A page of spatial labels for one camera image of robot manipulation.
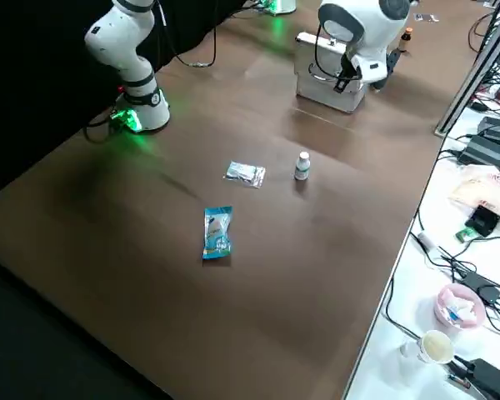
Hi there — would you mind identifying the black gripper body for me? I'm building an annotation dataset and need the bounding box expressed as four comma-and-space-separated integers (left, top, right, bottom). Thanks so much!
339, 47, 360, 81
384, 46, 403, 73

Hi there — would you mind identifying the silver aluminium medicine case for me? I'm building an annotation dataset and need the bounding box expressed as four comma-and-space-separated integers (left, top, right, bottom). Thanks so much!
294, 32, 367, 114

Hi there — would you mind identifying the small white bottle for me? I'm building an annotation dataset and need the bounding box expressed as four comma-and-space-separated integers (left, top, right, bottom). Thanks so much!
293, 151, 311, 182

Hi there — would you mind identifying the beige snack bag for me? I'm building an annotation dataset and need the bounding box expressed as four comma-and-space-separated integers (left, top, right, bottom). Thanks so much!
448, 163, 500, 229

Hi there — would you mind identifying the small black charger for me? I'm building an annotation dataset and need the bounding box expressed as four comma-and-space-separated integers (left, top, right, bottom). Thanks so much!
467, 203, 500, 239

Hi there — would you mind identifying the blue printed sachet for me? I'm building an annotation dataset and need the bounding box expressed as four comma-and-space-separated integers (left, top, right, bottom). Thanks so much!
202, 204, 234, 262

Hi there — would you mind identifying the flat black adapter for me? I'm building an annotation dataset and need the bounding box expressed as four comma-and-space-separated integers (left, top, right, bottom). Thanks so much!
459, 271, 500, 306

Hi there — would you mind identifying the pink bowl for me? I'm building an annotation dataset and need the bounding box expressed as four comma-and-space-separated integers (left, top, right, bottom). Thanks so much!
436, 282, 487, 331

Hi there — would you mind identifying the white paper cup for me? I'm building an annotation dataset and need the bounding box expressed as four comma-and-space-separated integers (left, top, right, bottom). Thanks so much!
417, 328, 456, 365

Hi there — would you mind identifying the black desk device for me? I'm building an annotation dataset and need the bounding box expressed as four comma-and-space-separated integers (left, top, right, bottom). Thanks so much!
467, 357, 500, 400

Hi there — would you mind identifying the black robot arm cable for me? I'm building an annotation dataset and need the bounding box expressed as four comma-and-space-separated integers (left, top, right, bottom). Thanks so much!
314, 16, 359, 83

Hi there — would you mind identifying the silver aluminium post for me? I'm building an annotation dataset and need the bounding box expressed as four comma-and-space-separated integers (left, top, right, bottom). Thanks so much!
432, 0, 500, 138

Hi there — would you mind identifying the black cable silver connector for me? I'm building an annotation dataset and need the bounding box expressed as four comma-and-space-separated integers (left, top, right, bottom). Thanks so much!
156, 0, 218, 68

